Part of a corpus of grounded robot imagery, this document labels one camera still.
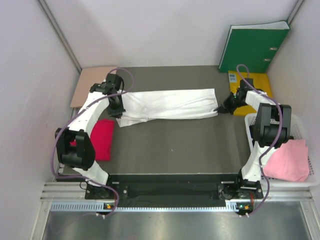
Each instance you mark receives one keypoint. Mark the white t shirt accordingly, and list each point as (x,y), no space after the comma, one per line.
(190,104)

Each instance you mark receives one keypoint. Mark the tan cardboard folder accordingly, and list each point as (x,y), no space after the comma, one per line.
(88,77)

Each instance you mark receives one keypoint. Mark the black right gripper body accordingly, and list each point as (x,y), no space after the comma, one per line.
(231,103)

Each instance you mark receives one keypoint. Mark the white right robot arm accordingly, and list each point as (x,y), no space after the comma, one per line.
(271,129)

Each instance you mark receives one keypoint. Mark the green ring binder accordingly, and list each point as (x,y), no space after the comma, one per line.
(254,45)

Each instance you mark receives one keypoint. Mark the white plastic laundry basket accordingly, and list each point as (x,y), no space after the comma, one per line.
(297,131)

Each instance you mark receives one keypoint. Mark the folded red t shirt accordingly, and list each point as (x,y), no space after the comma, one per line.
(102,140)

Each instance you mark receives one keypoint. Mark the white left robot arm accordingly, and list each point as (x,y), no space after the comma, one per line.
(95,104)

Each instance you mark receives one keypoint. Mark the yellow plastic folder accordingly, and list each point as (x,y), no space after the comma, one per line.
(260,81)

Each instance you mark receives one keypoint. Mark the pink t shirt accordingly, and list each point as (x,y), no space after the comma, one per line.
(289,162)

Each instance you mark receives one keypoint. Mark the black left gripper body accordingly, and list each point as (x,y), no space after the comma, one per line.
(116,107)

